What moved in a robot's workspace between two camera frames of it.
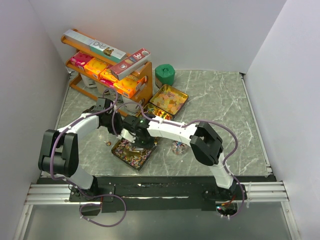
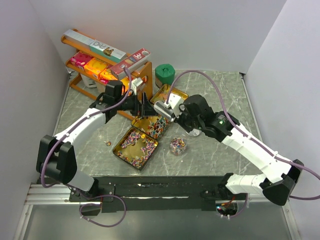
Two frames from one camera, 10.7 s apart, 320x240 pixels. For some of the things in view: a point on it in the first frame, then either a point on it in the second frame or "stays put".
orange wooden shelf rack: [122, 87] stays put
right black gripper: [148, 146] to [179, 120]
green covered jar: [164, 75] stays put
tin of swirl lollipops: [129, 154] stays put
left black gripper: [118, 127] to [143, 110]
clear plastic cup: [178, 147] stays put
